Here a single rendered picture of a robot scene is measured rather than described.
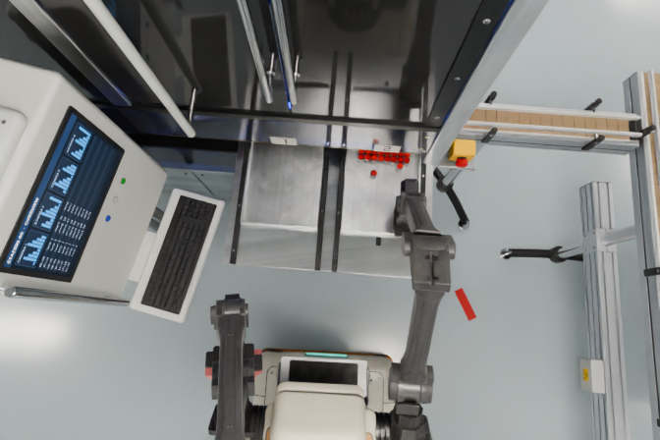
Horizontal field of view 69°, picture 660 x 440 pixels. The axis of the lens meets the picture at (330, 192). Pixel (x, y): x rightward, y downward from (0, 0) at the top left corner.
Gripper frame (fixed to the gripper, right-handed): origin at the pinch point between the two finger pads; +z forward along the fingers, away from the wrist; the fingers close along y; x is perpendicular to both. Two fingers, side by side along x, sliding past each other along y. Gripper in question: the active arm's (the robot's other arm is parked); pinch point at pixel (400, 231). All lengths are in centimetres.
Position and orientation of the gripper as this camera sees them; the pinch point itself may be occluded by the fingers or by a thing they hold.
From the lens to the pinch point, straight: 165.8
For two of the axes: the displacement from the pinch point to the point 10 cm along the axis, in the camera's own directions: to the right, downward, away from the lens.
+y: 0.8, -9.1, 4.1
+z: -0.2, 4.1, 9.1
